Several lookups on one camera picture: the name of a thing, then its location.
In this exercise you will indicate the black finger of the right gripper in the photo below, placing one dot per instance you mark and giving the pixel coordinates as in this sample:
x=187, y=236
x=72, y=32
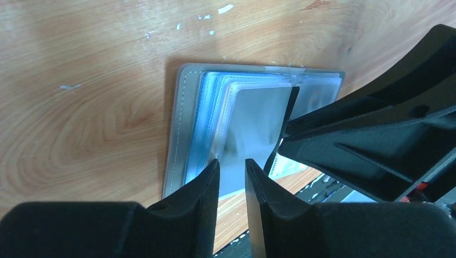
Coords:
x=392, y=134

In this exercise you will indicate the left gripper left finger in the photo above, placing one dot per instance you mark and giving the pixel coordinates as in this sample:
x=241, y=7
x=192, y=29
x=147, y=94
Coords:
x=180, y=225

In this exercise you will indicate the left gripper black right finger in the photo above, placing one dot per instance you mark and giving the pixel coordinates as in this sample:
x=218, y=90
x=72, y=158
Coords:
x=282, y=225

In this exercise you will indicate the grey card holder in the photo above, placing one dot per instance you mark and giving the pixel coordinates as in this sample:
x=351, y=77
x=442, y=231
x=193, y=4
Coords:
x=232, y=112

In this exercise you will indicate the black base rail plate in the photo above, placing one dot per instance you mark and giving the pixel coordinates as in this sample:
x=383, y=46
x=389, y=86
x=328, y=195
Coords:
x=322, y=189

